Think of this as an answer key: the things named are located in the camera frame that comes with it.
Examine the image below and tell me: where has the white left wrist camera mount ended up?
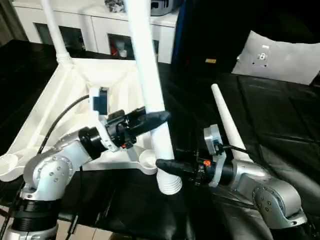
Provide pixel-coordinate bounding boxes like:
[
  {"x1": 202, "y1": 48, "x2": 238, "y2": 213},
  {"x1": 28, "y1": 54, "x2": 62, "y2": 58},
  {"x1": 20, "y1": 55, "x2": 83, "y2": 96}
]
[{"x1": 87, "y1": 86, "x2": 121, "y2": 154}]

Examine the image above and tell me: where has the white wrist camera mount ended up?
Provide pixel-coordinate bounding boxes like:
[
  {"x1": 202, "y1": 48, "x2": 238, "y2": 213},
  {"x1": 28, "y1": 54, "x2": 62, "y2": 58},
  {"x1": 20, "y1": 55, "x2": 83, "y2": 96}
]
[
  {"x1": 202, "y1": 124, "x2": 229, "y2": 188},
  {"x1": 87, "y1": 86, "x2": 121, "y2": 154}
]

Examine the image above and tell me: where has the white glass-door cabinet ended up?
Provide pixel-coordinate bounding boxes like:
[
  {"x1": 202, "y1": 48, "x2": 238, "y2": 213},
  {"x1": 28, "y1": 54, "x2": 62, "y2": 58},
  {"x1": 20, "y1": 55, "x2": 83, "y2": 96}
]
[{"x1": 12, "y1": 0, "x2": 180, "y2": 65}]

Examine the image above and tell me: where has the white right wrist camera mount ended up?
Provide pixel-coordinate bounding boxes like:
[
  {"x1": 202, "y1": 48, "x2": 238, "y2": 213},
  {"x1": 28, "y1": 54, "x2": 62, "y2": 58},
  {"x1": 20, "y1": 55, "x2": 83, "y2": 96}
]
[{"x1": 202, "y1": 124, "x2": 229, "y2": 188}]

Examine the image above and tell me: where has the small black cable bundle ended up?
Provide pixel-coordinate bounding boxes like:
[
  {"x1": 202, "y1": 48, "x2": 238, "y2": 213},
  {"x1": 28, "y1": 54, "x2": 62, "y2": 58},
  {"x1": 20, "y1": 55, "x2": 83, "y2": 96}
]
[{"x1": 104, "y1": 0, "x2": 126, "y2": 13}]

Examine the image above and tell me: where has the white plastic table leg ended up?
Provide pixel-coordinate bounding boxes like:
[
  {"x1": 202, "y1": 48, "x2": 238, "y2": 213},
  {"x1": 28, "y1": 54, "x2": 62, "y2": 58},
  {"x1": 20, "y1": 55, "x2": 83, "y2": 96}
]
[
  {"x1": 124, "y1": 0, "x2": 184, "y2": 196},
  {"x1": 40, "y1": 0, "x2": 76, "y2": 71},
  {"x1": 210, "y1": 83, "x2": 256, "y2": 166}
]

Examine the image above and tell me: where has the white plastic table top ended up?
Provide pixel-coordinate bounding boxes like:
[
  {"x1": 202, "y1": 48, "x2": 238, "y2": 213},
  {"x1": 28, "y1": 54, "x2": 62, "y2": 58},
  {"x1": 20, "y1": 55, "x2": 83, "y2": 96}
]
[{"x1": 0, "y1": 57, "x2": 161, "y2": 183}]

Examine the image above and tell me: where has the grey padded backrest cushion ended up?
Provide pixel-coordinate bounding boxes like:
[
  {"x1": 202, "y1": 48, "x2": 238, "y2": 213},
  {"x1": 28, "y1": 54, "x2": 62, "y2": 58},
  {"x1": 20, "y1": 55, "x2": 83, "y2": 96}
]
[{"x1": 231, "y1": 30, "x2": 320, "y2": 87}]

